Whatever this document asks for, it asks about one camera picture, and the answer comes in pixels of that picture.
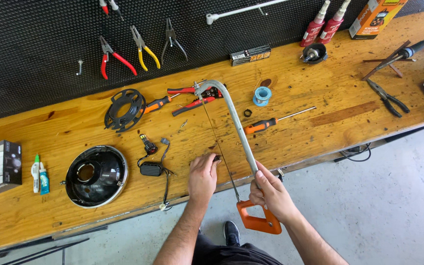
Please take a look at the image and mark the person's right hand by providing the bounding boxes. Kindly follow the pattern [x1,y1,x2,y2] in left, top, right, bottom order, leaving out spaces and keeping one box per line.
[248,161,301,226]

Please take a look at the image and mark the person's left hand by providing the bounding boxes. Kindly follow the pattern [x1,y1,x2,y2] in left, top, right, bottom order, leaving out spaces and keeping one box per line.
[188,153,222,201]

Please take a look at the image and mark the grey hacksaw with orange handle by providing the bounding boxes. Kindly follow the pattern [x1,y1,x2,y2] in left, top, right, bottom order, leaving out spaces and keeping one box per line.
[193,79,283,235]

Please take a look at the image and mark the LED bulb with black driver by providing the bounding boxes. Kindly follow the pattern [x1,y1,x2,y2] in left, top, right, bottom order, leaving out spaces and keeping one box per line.
[137,133,176,211]

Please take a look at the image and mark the person's black shoe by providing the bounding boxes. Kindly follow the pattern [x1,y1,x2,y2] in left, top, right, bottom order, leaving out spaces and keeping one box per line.
[223,220,241,247]

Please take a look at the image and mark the person's black shorts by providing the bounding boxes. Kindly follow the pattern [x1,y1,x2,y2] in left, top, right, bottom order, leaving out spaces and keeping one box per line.
[191,231,284,265]

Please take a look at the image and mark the orange black screwdriver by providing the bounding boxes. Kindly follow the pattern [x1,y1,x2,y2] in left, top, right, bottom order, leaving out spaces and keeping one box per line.
[244,106,317,135]
[143,92,183,115]

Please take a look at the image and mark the blue solder spool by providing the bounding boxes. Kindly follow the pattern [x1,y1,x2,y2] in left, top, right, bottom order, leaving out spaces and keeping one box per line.
[252,86,273,107]

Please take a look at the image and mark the round black headlight housing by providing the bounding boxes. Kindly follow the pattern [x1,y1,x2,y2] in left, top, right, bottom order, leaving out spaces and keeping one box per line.
[60,145,129,209]

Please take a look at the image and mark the small black carton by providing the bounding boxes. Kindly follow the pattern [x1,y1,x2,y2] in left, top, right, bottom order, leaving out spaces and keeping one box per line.
[229,44,272,67]

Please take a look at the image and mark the black long-nose pliers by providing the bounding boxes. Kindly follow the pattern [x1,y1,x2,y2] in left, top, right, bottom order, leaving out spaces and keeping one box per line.
[366,78,411,119]

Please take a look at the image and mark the teal glue tube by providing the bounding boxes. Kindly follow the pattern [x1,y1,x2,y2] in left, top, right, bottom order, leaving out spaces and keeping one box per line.
[39,162,50,196]

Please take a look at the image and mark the white glue tube green cap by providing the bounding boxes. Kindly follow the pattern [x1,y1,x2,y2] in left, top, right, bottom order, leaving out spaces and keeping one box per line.
[31,154,41,194]

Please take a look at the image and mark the silver breaker bar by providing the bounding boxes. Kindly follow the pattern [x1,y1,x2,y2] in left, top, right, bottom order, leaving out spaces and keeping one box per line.
[206,0,290,26]

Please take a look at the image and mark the red threadlocker bottle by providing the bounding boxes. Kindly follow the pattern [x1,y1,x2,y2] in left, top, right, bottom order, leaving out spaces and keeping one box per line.
[319,0,352,45]
[300,0,331,48]

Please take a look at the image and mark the black metal rods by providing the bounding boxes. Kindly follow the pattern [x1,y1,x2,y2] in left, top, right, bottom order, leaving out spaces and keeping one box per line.
[0,225,108,265]

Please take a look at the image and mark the brown metal soldering stand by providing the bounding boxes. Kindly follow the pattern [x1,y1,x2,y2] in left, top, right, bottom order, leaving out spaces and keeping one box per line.
[361,40,417,82]

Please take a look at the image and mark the soldering iron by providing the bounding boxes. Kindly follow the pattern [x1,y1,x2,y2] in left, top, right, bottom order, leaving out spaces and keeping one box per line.
[373,29,424,73]

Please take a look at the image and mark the orange cardboard box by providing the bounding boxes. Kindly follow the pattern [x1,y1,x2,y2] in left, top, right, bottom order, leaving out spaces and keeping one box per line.
[348,0,408,40]

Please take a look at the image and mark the black pegboard panel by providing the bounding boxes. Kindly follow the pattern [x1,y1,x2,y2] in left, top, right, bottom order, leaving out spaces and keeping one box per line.
[0,0,424,126]

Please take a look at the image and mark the red black wire stripper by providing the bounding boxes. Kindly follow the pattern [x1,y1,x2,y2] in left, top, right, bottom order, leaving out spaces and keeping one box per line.
[167,83,227,117]

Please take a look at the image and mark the black power cable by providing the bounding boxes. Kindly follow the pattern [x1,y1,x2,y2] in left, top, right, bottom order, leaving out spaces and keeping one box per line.
[338,142,373,163]

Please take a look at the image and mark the black plastic wire spool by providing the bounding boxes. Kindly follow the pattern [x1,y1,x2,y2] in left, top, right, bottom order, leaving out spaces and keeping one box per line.
[104,88,147,133]

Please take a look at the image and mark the yellow handled pliers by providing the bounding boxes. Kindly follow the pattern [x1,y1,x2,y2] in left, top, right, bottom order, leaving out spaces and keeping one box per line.
[130,25,161,72]

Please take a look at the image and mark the red handled pliers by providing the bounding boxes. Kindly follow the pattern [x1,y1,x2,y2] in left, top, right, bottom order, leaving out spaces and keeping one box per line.
[99,35,138,81]

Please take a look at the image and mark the black handled circlip pliers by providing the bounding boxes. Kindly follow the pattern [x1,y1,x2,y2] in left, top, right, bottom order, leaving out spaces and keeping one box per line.
[161,17,189,65]

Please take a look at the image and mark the grey handled tool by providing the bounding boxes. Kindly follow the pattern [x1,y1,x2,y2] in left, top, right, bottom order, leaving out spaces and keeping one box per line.
[108,0,124,21]

